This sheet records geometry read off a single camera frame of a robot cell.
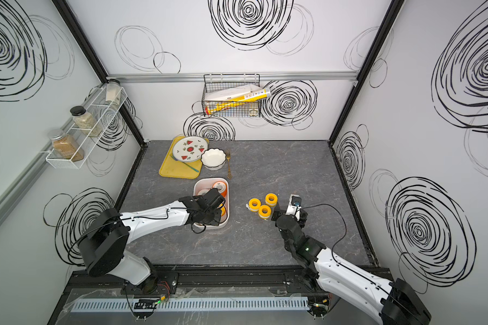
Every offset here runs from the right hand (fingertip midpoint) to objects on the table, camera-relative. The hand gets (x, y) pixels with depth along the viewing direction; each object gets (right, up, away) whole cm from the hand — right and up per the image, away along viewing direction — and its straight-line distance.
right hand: (287, 207), depth 82 cm
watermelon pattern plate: (-50, +26, +35) cm, 66 cm away
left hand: (-29, -6, +5) cm, 30 cm away
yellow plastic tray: (-57, +15, +27) cm, 65 cm away
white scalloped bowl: (-35, +20, +29) cm, 50 cm away
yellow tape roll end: (-25, +1, -9) cm, 27 cm away
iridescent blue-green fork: (-51, +17, +28) cm, 60 cm away
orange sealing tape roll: (-28, +6, +12) cm, 31 cm away
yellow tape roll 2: (-13, -2, +11) cm, 17 cm away
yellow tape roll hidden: (-8, -4, +9) cm, 13 cm away
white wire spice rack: (-84, +41, +14) cm, 94 cm away
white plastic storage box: (-38, +7, +15) cm, 42 cm away
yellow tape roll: (-5, 0, +12) cm, 13 cm away
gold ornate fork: (-27, +21, +31) cm, 46 cm away
